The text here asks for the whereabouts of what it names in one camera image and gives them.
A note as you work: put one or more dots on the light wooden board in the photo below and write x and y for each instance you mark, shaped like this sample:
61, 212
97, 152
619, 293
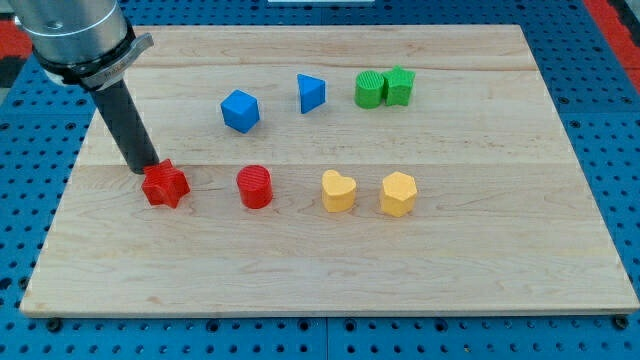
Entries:
504, 222

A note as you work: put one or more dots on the blue cube block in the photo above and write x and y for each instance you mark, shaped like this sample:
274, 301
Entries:
240, 111

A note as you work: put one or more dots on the yellow hexagon block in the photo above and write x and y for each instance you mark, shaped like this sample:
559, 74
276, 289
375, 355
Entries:
398, 194

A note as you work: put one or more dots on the green cylinder block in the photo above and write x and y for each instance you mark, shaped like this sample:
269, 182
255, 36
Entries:
369, 87

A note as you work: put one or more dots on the green star block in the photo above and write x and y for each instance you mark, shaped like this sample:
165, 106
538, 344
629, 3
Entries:
399, 85

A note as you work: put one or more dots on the red star block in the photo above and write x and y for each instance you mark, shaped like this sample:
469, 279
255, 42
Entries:
164, 184

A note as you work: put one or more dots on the blue triangle block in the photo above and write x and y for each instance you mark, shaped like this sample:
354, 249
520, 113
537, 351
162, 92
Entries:
312, 92

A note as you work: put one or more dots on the yellow heart block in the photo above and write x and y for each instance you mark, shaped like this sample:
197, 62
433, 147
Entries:
338, 191

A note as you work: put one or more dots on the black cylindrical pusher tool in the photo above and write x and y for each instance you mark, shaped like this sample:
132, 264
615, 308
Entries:
121, 117

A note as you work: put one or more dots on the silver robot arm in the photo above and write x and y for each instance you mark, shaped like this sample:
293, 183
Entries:
89, 43

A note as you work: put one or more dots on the red cylinder block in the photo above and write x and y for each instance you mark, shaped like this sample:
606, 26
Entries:
255, 186

